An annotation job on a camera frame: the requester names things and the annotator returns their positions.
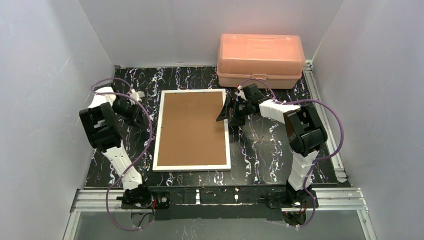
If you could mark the pink plastic storage box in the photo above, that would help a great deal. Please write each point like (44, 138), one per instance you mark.
(277, 60)

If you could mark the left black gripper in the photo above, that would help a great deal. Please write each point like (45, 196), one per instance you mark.
(137, 117)

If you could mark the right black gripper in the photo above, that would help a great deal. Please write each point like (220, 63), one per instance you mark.
(236, 110)

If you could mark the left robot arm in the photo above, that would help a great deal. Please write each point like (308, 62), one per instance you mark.
(101, 125)

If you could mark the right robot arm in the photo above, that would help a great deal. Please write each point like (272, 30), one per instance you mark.
(304, 128)

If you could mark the white picture frame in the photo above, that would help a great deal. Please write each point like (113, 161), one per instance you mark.
(192, 168)

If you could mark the brown backing board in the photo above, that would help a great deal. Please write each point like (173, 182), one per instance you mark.
(192, 129)

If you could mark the aluminium rail base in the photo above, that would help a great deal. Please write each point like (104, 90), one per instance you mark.
(222, 202)

